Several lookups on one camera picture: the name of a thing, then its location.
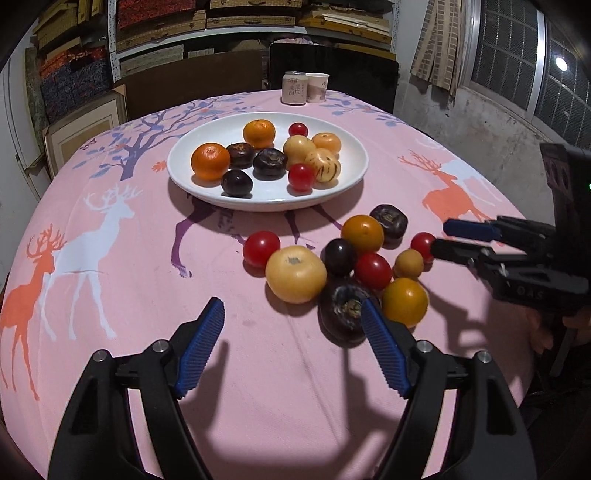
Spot dark purple mangosteen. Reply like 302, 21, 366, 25
252, 148, 289, 181
318, 279, 384, 348
369, 204, 409, 244
226, 142, 256, 169

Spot beige hanging curtain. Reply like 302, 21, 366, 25
410, 0, 472, 96

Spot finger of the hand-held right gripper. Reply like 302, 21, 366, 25
430, 239, 509, 278
443, 215, 557, 252

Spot wooden picture frame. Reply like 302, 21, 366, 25
43, 84, 129, 178

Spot dark purple plum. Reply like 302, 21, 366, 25
220, 169, 254, 198
320, 238, 358, 278

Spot shelf of stacked flat boxes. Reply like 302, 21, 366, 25
32, 0, 393, 65

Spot white plate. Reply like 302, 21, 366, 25
167, 112, 369, 212

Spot orange tangerine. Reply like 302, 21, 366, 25
191, 143, 231, 182
243, 119, 277, 149

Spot beige drink can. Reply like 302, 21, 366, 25
282, 71, 308, 106

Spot yellow brown-marked fruit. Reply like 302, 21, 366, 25
283, 135, 317, 168

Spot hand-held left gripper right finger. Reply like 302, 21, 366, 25
361, 298, 539, 480

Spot orange yellow round fruit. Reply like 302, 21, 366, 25
341, 215, 385, 254
381, 277, 429, 328

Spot person's right hand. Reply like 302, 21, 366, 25
525, 307, 591, 357

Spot striped pepino melon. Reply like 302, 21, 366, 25
304, 148, 342, 185

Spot stack of blue patterned boxes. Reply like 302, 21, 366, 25
39, 58, 112, 124

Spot pink deer print tablecloth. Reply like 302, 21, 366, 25
0, 90, 550, 480

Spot orange persimmon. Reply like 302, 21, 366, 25
311, 132, 343, 154

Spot white metal shelf rack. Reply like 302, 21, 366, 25
107, 0, 399, 70

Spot small yellow fruit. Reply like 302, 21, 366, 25
394, 248, 425, 280

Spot white paper cup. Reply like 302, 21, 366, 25
305, 73, 329, 103

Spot black panel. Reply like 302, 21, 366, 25
269, 41, 400, 115

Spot brown board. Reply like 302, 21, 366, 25
113, 50, 269, 123

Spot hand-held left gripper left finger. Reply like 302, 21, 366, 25
47, 296, 225, 480

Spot stack of red patterned boxes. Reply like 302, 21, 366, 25
117, 0, 206, 29

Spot grilled window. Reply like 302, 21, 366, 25
470, 0, 591, 148

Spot pale yellow round fruit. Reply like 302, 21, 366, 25
265, 246, 328, 304

